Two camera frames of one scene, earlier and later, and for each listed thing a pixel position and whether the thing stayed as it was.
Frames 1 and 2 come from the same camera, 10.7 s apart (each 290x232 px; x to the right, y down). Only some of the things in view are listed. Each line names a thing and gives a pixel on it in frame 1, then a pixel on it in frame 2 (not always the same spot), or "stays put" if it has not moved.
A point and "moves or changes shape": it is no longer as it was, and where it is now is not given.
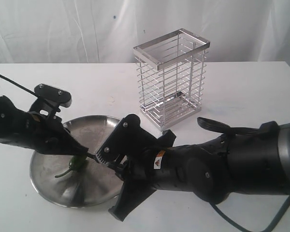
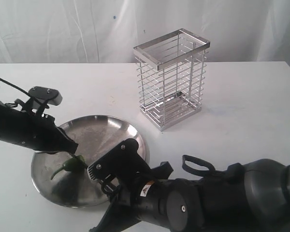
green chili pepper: x=77 y=163 moves or changes shape
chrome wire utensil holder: x=170 y=71 stays put
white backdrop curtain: x=94 y=32 stays put
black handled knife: x=94 y=156 → x=79 y=159
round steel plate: x=97 y=184 stays put
